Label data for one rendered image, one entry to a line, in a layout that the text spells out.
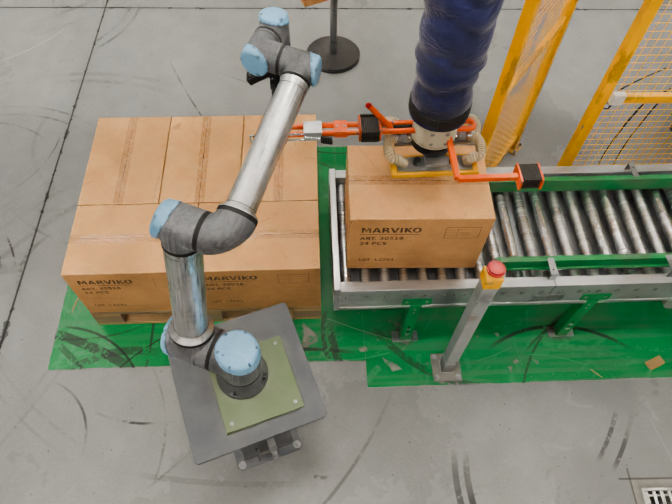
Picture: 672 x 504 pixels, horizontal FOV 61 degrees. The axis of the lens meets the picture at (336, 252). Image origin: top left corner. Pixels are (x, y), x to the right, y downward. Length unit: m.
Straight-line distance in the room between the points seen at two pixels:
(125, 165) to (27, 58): 1.94
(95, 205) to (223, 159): 0.68
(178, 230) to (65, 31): 3.68
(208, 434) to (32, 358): 1.46
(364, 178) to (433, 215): 0.34
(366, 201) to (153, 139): 1.37
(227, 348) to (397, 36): 3.28
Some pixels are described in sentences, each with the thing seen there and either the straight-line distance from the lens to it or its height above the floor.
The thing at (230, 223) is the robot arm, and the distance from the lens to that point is 1.51.
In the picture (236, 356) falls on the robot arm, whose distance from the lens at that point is 1.96.
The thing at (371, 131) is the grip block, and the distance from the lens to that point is 2.17.
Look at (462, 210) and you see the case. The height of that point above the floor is 0.95.
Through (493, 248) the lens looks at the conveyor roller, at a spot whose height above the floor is 0.55.
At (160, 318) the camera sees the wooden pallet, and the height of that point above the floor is 0.02.
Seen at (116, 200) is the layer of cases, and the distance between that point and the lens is 3.07.
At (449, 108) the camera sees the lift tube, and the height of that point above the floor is 1.46.
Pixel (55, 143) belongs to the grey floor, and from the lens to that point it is 4.25.
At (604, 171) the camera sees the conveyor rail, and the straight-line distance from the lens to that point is 3.27.
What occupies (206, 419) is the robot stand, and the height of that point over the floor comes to 0.75.
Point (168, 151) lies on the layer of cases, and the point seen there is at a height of 0.54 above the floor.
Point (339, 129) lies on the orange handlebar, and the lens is 2.18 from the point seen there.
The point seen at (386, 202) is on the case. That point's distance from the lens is 2.39.
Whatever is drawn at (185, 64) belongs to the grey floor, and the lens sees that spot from 4.54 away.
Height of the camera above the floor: 2.85
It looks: 58 degrees down
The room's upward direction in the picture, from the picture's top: 2 degrees clockwise
